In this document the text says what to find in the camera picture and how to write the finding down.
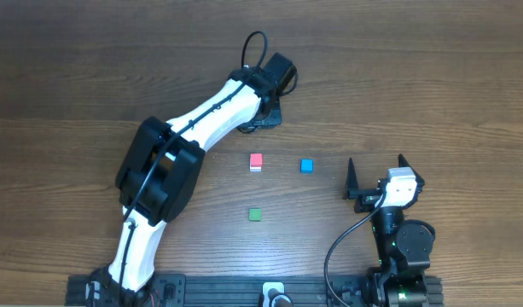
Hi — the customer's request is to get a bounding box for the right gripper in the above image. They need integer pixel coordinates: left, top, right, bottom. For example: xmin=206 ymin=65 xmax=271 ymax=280
xmin=344 ymin=153 xmax=426 ymax=214

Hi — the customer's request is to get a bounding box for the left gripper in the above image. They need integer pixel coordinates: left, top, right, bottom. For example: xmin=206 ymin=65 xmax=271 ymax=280
xmin=237 ymin=96 xmax=282 ymax=134

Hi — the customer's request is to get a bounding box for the mounting rail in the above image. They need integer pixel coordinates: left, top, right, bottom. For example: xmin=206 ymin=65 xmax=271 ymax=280
xmin=67 ymin=273 xmax=444 ymax=307

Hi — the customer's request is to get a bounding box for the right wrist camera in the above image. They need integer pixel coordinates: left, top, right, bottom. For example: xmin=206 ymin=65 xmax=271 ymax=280
xmin=378 ymin=166 xmax=418 ymax=209

